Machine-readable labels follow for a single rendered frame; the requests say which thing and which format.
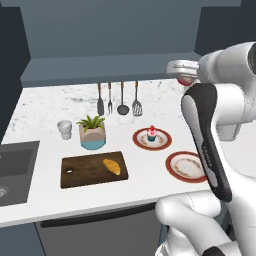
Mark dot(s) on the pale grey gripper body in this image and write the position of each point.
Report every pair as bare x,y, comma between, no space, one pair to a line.
183,68

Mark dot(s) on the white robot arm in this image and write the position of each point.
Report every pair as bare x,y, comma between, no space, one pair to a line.
240,106

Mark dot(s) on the red jam jar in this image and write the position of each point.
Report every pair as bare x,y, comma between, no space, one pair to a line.
186,81

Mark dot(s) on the golden croissant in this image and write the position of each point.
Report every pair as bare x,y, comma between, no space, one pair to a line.
112,166

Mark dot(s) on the dark wooden cutting board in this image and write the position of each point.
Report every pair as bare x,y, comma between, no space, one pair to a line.
86,171

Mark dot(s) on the dark tall cabinet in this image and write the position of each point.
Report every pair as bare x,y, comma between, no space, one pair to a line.
11,66

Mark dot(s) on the grey-blue base cabinet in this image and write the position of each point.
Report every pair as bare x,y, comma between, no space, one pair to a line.
18,241

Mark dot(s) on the hanging slotted turner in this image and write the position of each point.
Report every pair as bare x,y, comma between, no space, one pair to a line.
137,107

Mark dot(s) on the pink cupcake with cherry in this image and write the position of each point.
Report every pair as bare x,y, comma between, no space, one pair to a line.
152,134

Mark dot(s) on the red-rimmed plate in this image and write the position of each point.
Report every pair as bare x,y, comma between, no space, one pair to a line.
163,141
185,166

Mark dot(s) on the potted green plant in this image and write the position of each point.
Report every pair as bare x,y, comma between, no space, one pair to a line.
92,135

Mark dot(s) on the grey dishwasher door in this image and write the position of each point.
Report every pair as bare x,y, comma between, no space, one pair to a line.
100,238

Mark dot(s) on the dark grey sink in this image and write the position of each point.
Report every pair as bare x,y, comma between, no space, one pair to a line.
16,173

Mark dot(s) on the dark wall cabinet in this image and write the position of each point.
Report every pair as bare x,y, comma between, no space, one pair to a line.
226,26

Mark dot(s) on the grey-blue wall cabinet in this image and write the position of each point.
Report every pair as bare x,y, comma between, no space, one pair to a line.
110,40

